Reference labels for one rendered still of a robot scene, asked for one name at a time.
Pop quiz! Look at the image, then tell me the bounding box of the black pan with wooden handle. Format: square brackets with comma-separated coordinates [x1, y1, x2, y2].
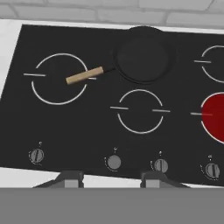
[65, 25, 177, 86]

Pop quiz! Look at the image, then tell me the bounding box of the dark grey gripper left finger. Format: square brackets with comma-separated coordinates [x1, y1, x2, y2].
[32, 171, 86, 189]

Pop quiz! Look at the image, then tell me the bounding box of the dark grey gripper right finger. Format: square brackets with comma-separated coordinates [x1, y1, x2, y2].
[139, 171, 191, 189]

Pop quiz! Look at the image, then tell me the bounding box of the grey hob knob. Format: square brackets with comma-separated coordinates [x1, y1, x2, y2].
[29, 148, 46, 165]
[153, 158, 170, 173]
[204, 162, 221, 179]
[106, 154, 123, 171]

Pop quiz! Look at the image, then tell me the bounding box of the black glass hob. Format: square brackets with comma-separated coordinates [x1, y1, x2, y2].
[0, 24, 224, 187]

